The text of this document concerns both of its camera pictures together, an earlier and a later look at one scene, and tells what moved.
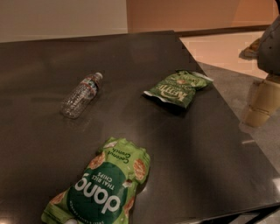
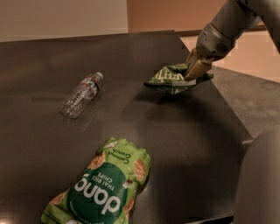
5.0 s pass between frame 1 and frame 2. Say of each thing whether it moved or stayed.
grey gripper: moved
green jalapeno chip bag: moved
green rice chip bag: stayed
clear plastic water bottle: stayed
